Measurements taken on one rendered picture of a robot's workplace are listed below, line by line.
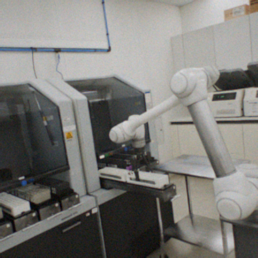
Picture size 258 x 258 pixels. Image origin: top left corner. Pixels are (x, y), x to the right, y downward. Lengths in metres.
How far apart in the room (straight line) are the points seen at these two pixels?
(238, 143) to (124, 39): 2.07
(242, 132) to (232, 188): 2.68
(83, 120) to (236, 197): 1.18
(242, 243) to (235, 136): 2.52
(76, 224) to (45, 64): 1.84
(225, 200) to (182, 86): 0.55
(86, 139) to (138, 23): 2.58
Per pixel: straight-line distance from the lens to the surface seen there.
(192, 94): 1.39
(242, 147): 4.10
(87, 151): 2.11
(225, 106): 4.09
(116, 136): 1.69
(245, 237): 1.71
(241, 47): 4.29
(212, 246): 2.26
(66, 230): 2.01
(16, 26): 3.22
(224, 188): 1.41
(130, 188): 1.99
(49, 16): 3.43
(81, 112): 2.07
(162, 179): 1.83
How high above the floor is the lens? 1.44
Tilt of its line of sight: 8 degrees down
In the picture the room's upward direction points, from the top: 8 degrees counter-clockwise
